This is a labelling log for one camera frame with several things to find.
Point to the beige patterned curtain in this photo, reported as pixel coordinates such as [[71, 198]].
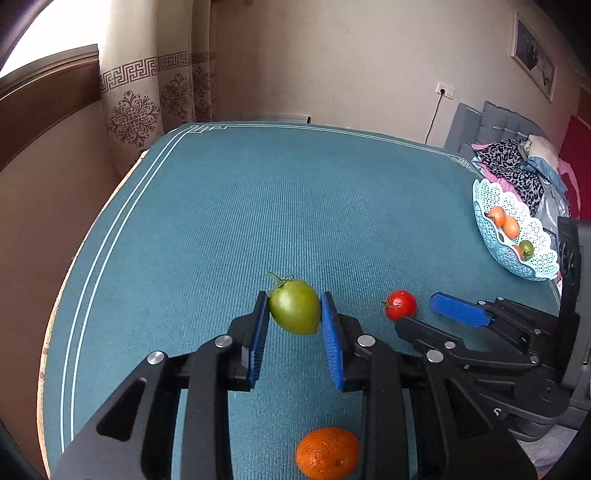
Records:
[[152, 92]]

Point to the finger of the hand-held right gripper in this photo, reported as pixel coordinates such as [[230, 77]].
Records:
[[415, 330], [457, 310]]

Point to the small smooth orange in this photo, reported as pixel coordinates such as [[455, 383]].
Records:
[[510, 226]]

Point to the red cloth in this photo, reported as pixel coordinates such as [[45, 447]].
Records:
[[577, 152]]

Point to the pile of clothes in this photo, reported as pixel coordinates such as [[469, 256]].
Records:
[[521, 170]]

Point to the framed wall picture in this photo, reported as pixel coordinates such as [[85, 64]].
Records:
[[533, 55]]

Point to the light blue lace basket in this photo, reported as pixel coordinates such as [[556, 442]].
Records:
[[521, 263]]

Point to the bumpy orange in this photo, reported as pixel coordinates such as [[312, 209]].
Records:
[[497, 215], [328, 452]]

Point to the window with wooden frame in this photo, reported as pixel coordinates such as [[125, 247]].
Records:
[[46, 78]]

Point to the green tomato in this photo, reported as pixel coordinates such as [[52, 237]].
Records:
[[295, 307], [527, 248]]

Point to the small red tomato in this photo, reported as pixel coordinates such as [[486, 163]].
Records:
[[400, 304]]

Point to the teal table mat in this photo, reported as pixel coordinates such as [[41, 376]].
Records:
[[207, 221]]

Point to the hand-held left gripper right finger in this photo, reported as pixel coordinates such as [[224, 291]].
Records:
[[331, 341]]

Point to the grey tufted sofa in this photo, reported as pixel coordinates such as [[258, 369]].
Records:
[[489, 120]]

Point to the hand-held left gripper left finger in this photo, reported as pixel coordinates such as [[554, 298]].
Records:
[[258, 341]]

